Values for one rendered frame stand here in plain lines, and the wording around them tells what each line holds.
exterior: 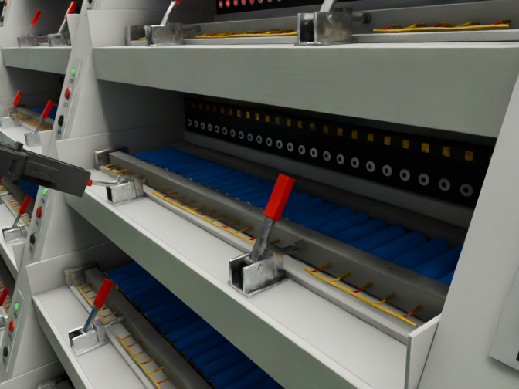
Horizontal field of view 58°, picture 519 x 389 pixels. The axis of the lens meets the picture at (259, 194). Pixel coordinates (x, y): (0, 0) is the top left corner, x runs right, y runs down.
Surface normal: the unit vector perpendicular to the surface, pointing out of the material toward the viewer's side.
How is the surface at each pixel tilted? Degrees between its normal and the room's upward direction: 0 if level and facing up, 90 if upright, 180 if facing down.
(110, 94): 90
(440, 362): 90
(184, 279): 112
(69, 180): 90
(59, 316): 22
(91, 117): 90
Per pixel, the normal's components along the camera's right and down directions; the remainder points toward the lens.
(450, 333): -0.75, -0.15
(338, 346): -0.04, -0.94
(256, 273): 0.61, 0.24
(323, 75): -0.80, 0.22
